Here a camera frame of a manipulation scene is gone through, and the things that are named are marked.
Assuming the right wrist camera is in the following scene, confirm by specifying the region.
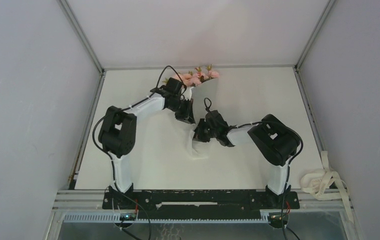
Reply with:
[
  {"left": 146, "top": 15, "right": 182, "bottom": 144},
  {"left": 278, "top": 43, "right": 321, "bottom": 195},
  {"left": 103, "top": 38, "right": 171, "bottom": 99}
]
[{"left": 203, "top": 97, "right": 226, "bottom": 127}]

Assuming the pink fake flower stem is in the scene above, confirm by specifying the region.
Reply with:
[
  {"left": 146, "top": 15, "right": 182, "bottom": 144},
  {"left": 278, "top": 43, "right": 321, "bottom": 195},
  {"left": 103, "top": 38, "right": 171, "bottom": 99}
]
[
  {"left": 206, "top": 64, "right": 220, "bottom": 80},
  {"left": 189, "top": 66, "right": 210, "bottom": 87},
  {"left": 171, "top": 73, "right": 193, "bottom": 87}
]

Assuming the left controller board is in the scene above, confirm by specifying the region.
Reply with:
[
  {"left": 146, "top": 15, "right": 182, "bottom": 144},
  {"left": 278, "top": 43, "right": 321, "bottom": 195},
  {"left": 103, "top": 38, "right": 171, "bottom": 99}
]
[{"left": 120, "top": 213, "right": 137, "bottom": 222}]

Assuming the right controller board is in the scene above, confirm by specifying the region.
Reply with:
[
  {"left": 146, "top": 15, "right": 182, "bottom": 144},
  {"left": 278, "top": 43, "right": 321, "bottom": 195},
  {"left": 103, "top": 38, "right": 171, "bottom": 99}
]
[{"left": 268, "top": 214, "right": 288, "bottom": 222}]

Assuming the cream printed ribbon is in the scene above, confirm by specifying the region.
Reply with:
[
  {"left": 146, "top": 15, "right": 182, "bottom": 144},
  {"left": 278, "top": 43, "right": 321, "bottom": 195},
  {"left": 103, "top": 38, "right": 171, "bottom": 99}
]
[{"left": 300, "top": 151, "right": 354, "bottom": 223}]

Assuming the controller board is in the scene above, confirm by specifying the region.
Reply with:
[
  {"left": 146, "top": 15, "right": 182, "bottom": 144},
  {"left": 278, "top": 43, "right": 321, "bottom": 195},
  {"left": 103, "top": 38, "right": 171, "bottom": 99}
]
[
  {"left": 120, "top": 213, "right": 137, "bottom": 222},
  {"left": 268, "top": 214, "right": 288, "bottom": 222}
]

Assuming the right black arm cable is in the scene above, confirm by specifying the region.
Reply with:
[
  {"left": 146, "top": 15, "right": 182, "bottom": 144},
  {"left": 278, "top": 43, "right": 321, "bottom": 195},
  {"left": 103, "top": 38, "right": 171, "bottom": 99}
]
[{"left": 203, "top": 97, "right": 304, "bottom": 240}]

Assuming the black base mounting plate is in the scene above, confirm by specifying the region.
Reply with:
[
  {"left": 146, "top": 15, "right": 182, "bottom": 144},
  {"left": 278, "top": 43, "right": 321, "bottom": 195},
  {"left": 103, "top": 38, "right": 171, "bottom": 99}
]
[{"left": 102, "top": 187, "right": 300, "bottom": 221}]

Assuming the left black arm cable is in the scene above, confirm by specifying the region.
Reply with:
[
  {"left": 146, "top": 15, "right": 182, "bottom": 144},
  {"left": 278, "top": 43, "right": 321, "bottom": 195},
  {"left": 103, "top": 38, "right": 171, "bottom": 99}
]
[{"left": 92, "top": 65, "right": 188, "bottom": 240}]

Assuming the translucent white wrapping paper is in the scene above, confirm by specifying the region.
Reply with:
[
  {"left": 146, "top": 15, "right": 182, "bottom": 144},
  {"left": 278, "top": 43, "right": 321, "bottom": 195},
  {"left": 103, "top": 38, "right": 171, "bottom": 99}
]
[{"left": 131, "top": 79, "right": 219, "bottom": 161}]

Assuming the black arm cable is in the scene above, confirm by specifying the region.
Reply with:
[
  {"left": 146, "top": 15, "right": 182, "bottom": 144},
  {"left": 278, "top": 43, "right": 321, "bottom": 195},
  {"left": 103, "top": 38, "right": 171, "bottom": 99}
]
[
  {"left": 92, "top": 65, "right": 188, "bottom": 240},
  {"left": 203, "top": 97, "right": 304, "bottom": 240}
]

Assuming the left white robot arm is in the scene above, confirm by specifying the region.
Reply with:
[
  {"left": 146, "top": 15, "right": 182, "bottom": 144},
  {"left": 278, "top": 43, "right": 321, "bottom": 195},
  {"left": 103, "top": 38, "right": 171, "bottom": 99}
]
[{"left": 93, "top": 77, "right": 195, "bottom": 209}]

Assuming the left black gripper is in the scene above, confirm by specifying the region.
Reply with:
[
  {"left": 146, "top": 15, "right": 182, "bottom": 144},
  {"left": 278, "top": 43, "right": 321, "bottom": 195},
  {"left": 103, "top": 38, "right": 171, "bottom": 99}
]
[{"left": 167, "top": 98, "right": 195, "bottom": 126}]

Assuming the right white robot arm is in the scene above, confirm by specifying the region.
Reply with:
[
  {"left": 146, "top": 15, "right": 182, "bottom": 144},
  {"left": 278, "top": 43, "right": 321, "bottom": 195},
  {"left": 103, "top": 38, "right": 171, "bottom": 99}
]
[{"left": 193, "top": 110, "right": 304, "bottom": 208}]

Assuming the white slotted cable duct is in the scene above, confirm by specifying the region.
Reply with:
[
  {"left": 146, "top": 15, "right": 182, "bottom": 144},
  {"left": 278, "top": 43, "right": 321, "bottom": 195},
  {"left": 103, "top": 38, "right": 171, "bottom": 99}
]
[{"left": 63, "top": 213, "right": 271, "bottom": 223}]

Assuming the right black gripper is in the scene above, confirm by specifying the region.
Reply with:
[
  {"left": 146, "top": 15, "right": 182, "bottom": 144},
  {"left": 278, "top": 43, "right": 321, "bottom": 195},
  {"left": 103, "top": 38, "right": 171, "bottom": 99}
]
[{"left": 188, "top": 117, "right": 219, "bottom": 142}]

